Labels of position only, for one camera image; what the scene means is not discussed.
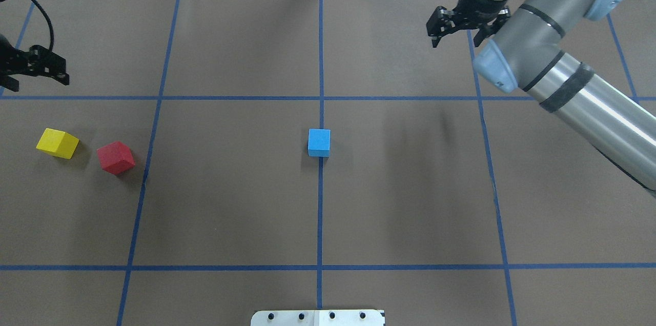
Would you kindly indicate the blue cube block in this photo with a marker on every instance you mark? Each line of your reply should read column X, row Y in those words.
column 319, row 142

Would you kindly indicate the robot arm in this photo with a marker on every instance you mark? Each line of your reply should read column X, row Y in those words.
column 526, row 54

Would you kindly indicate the red cube block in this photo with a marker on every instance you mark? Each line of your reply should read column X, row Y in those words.
column 115, row 158

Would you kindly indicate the yellow cube block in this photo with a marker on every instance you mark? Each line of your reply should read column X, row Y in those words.
column 57, row 143

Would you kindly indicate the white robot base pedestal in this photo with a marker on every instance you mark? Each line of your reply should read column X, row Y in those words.
column 319, row 317

